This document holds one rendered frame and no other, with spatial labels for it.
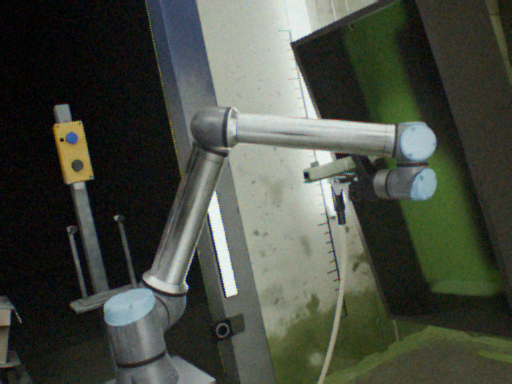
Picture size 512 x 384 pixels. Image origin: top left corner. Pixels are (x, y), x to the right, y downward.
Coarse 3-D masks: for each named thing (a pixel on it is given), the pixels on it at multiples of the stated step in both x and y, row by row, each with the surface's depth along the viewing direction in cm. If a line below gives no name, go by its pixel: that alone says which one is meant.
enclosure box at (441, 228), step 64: (384, 0) 157; (448, 0) 155; (320, 64) 204; (384, 64) 209; (448, 64) 152; (448, 128) 198; (448, 192) 210; (384, 256) 217; (448, 256) 223; (448, 320) 196
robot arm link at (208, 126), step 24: (192, 120) 145; (216, 120) 137; (240, 120) 138; (264, 120) 137; (288, 120) 136; (312, 120) 136; (336, 120) 136; (216, 144) 140; (240, 144) 141; (264, 144) 139; (288, 144) 137; (312, 144) 135; (336, 144) 134; (360, 144) 133; (384, 144) 131; (408, 144) 129; (432, 144) 129
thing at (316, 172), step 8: (336, 160) 172; (344, 160) 172; (352, 160) 173; (312, 168) 163; (320, 168) 164; (328, 168) 166; (336, 168) 169; (344, 168) 171; (352, 168) 174; (304, 176) 165; (312, 176) 163; (320, 176) 164; (328, 176) 167; (336, 200) 171; (336, 208) 172; (344, 208) 172; (336, 216) 173; (344, 216) 172; (344, 224) 173
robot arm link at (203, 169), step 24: (192, 144) 157; (192, 168) 154; (216, 168) 155; (192, 192) 155; (192, 216) 156; (168, 240) 158; (192, 240) 159; (168, 264) 158; (144, 288) 159; (168, 288) 158
